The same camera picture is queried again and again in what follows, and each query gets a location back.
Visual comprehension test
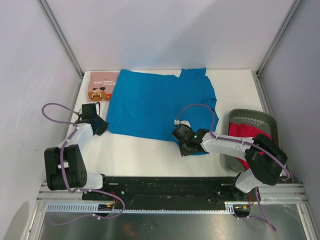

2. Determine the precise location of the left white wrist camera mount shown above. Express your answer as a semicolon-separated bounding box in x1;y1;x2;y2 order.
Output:
77;109;83;118

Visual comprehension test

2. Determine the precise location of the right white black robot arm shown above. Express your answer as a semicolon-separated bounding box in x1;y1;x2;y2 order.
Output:
172;120;290;201

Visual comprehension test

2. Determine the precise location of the aluminium frame post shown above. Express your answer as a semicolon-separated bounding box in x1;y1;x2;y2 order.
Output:
37;0;84;78
257;0;305;76

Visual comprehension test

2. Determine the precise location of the red t shirt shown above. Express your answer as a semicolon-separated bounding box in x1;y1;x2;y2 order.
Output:
228;121;273;173

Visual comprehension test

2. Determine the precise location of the aluminium extrusion rail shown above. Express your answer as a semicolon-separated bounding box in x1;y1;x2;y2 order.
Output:
36;183;309;205

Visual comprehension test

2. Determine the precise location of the white slotted cable duct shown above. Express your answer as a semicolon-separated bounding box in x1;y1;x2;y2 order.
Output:
45;201;261;215

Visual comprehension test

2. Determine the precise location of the purple cable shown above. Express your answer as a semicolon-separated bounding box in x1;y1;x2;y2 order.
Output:
176;103;292;233
41;102;126;227

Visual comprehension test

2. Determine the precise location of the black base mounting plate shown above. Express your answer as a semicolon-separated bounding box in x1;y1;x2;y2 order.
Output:
82;176;255;212

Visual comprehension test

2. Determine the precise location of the left aluminium frame post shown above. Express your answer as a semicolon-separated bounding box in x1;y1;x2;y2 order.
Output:
37;0;84;78

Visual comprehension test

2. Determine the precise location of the blue t shirt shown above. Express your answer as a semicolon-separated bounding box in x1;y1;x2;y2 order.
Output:
106;68;219;142

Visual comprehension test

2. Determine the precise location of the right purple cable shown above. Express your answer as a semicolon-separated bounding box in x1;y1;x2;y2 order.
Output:
176;103;292;233

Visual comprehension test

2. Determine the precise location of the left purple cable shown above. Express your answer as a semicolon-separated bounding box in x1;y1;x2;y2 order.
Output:
41;102;126;227

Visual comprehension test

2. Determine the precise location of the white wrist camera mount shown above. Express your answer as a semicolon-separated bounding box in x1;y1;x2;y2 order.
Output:
174;119;191;128
77;109;83;118

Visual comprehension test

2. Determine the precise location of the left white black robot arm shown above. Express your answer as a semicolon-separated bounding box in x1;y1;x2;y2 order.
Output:
41;102;111;200

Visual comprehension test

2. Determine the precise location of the folded pink printed t shirt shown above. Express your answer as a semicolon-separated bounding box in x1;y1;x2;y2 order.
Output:
87;71;119;102

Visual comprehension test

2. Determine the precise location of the grey plastic basket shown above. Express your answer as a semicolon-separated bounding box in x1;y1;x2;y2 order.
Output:
219;108;280;176

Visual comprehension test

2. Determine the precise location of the right aluminium frame post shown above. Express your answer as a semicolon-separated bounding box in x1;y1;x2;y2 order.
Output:
257;0;305;76

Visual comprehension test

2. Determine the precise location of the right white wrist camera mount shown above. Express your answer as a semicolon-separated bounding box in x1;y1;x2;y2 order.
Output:
174;119;191;128

